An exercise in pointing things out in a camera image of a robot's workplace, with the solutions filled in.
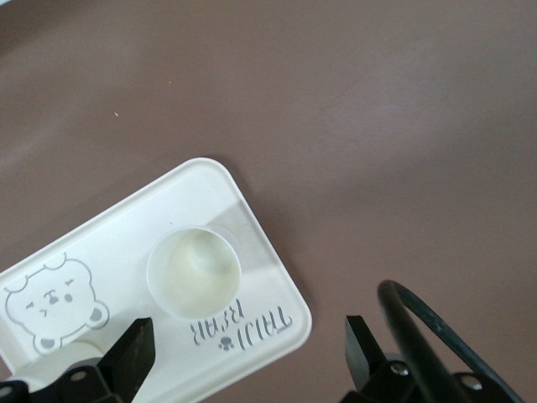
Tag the brown table cover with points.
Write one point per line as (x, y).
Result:
(335, 126)

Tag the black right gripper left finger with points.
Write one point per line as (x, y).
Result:
(130, 357)

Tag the white plastic cup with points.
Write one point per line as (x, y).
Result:
(193, 273)

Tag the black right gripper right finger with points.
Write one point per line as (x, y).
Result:
(365, 365)

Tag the cream bear print tray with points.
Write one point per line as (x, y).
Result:
(126, 235)

